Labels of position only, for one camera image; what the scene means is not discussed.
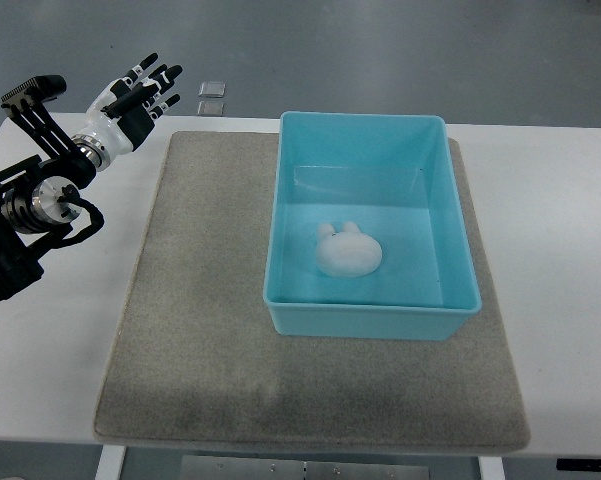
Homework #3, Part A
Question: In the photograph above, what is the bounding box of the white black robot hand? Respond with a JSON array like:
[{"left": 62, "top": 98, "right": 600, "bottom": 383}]
[{"left": 73, "top": 53, "right": 183, "bottom": 169}]

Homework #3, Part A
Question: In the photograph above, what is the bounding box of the white rabbit head toy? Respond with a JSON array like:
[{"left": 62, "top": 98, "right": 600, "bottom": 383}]
[{"left": 315, "top": 221, "right": 383, "bottom": 278}]

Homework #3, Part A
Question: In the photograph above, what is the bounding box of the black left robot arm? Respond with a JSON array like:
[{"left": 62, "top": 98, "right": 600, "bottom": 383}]
[{"left": 0, "top": 75, "right": 105, "bottom": 301}]

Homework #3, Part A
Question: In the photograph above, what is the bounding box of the blue plastic box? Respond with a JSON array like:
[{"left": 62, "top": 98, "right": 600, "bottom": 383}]
[{"left": 263, "top": 112, "right": 482, "bottom": 340}]

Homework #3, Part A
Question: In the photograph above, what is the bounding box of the lower floor socket plate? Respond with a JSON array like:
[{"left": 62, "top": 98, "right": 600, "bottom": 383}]
[{"left": 197, "top": 100, "right": 225, "bottom": 117}]

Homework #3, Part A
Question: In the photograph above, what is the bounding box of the floor socket plate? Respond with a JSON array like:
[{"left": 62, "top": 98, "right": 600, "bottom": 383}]
[
  {"left": 197, "top": 100, "right": 225, "bottom": 117},
  {"left": 199, "top": 81, "right": 226, "bottom": 98}
]

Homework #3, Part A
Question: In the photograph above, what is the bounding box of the upper floor socket plate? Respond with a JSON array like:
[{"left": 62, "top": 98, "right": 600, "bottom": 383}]
[{"left": 199, "top": 81, "right": 226, "bottom": 98}]

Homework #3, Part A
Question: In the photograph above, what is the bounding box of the grey felt mat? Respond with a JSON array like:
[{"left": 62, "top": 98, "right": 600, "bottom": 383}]
[{"left": 93, "top": 132, "right": 530, "bottom": 456}]

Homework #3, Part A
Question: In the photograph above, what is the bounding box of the white left table leg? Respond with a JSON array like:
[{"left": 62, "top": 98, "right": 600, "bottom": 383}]
[{"left": 94, "top": 445, "right": 127, "bottom": 480}]

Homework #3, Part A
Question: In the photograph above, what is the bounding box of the white table leg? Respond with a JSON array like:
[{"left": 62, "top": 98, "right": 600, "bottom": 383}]
[
  {"left": 478, "top": 456, "right": 506, "bottom": 480},
  {"left": 94, "top": 445, "right": 127, "bottom": 480}
]

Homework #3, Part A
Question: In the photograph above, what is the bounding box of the white right table leg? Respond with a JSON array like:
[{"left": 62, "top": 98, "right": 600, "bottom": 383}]
[{"left": 478, "top": 456, "right": 506, "bottom": 480}]

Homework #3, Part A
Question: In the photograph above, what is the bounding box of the black table control panel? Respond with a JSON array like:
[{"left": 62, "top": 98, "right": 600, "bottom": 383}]
[{"left": 556, "top": 458, "right": 601, "bottom": 473}]

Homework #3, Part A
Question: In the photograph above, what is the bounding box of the metal table base plate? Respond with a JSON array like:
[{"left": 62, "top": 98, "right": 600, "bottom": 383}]
[{"left": 178, "top": 455, "right": 431, "bottom": 480}]

